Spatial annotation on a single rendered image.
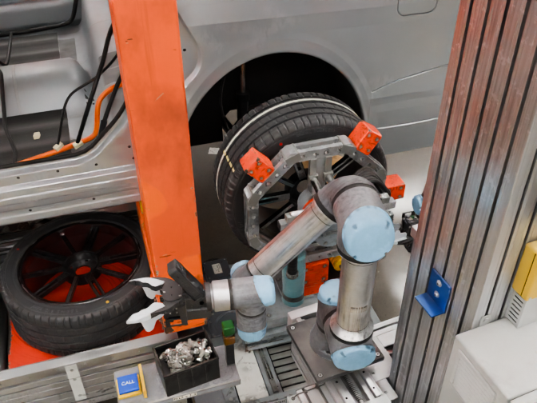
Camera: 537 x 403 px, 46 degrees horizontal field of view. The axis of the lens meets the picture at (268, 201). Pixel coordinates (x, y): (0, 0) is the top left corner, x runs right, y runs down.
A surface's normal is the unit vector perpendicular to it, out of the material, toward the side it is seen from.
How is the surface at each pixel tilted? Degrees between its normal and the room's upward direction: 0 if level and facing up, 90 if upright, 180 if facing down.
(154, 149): 90
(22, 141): 0
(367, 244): 82
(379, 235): 82
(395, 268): 0
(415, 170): 0
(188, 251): 90
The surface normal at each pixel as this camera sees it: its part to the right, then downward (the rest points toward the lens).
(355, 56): 0.29, 0.59
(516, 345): 0.00, -0.78
